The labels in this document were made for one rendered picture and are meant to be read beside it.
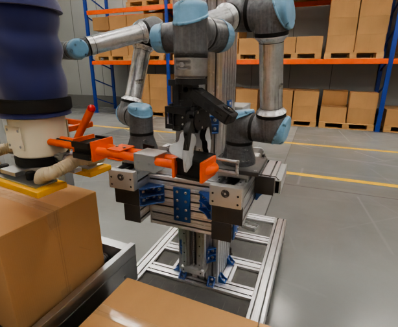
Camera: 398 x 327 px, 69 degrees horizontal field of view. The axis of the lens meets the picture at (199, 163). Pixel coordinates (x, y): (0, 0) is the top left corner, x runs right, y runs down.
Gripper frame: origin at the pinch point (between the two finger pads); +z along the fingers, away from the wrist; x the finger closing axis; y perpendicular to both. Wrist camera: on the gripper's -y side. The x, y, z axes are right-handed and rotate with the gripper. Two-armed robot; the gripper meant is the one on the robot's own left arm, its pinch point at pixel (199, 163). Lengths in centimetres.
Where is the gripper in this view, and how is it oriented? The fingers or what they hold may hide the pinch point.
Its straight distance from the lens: 71.4
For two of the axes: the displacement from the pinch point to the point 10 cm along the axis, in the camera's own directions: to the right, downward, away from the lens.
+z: 0.0, 9.5, 3.2
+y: -8.7, -1.5, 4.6
